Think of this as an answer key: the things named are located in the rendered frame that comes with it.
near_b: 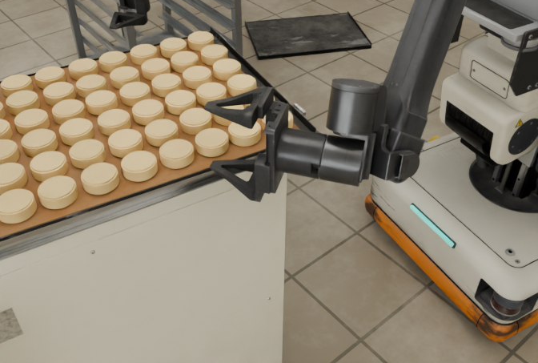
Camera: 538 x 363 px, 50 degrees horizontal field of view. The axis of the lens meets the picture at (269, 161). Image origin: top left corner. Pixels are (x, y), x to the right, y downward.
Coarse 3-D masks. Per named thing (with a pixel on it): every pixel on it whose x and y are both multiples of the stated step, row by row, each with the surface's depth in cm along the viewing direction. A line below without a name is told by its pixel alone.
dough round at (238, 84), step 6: (234, 78) 99; (240, 78) 99; (246, 78) 99; (252, 78) 99; (228, 84) 98; (234, 84) 98; (240, 84) 98; (246, 84) 98; (252, 84) 98; (228, 90) 99; (234, 90) 97; (240, 90) 97; (246, 90) 97
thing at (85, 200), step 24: (0, 96) 98; (96, 120) 93; (144, 144) 88; (192, 144) 88; (264, 144) 88; (72, 168) 84; (120, 168) 84; (168, 168) 84; (192, 168) 84; (120, 192) 80; (48, 216) 76
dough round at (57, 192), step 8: (56, 176) 79; (64, 176) 79; (48, 184) 78; (56, 184) 78; (64, 184) 78; (72, 184) 78; (40, 192) 77; (48, 192) 77; (56, 192) 77; (64, 192) 77; (72, 192) 77; (40, 200) 77; (48, 200) 76; (56, 200) 76; (64, 200) 76; (72, 200) 77; (56, 208) 77
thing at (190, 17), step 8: (160, 0) 270; (168, 0) 267; (176, 8) 263; (184, 8) 257; (184, 16) 257; (192, 16) 253; (192, 24) 251; (200, 24) 250; (208, 24) 244; (232, 40) 233
